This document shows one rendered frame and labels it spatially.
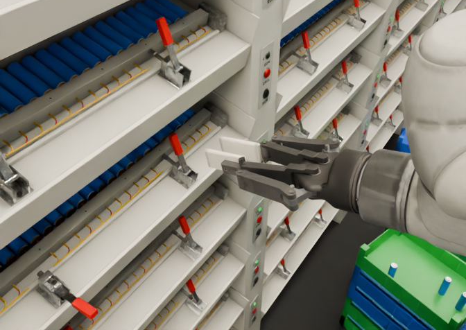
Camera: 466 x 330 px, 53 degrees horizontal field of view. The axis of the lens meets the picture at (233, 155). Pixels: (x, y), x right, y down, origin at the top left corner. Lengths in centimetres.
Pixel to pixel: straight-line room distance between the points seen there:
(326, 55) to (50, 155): 75
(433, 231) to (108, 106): 41
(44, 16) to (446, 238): 44
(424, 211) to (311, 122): 77
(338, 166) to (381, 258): 93
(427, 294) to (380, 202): 92
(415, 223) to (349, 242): 138
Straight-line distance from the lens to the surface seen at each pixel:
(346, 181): 56
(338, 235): 193
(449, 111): 36
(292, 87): 102
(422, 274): 147
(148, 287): 89
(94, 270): 70
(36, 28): 48
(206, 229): 96
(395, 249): 151
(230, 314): 130
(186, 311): 108
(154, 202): 76
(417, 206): 52
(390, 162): 55
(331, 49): 118
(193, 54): 72
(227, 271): 114
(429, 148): 38
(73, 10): 50
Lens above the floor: 145
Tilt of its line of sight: 41 degrees down
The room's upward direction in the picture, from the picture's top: straight up
